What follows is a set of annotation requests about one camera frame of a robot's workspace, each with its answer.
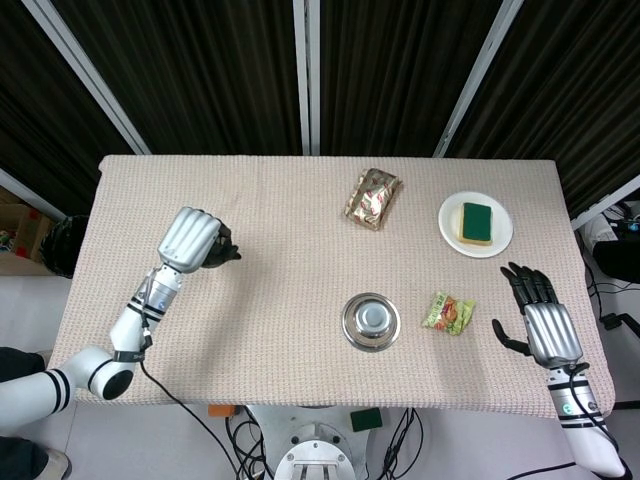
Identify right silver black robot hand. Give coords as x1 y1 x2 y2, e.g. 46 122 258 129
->
492 262 584 371

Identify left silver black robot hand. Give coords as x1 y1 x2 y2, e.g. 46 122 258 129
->
157 206 236 275

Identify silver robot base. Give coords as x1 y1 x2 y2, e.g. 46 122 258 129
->
244 403 381 480

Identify black power adapter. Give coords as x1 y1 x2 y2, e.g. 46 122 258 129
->
598 312 632 331

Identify black equipment case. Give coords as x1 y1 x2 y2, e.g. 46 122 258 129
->
592 239 640 284

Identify green instant noodle packet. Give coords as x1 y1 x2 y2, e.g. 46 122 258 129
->
421 291 477 337

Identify beige woven tablecloth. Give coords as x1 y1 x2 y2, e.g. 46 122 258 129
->
46 153 617 419

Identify black rubbish bag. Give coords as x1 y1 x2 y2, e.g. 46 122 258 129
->
38 213 90 279

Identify green yellow sponge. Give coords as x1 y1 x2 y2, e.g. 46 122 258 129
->
458 201 495 247

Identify white round plate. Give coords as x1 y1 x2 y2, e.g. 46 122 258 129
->
437 189 515 259

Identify black pleated curtain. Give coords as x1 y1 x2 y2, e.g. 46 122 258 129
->
49 0 304 156
0 0 139 216
447 0 640 217
318 0 505 159

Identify brown cardboard box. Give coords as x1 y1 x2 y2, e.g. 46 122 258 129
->
0 185 57 276

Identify stainless steel bowl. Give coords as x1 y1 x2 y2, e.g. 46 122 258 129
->
340 292 402 354

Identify gold foil snack packet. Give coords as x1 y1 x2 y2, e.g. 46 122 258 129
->
342 167 404 233

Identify green square pad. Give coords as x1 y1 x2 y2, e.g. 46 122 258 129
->
349 407 384 433

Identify person leg black trousers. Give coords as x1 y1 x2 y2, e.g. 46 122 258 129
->
0 346 51 480

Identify grey shoe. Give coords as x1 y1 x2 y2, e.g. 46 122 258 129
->
46 448 73 480

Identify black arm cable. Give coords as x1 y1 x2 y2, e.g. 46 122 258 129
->
138 279 239 480

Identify white frame post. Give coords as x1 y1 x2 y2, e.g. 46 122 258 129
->
292 0 322 155
0 167 67 222
433 0 540 158
22 0 152 155
569 172 640 231

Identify black floor cable bundle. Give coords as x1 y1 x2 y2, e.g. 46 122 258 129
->
380 407 427 480
223 405 277 480

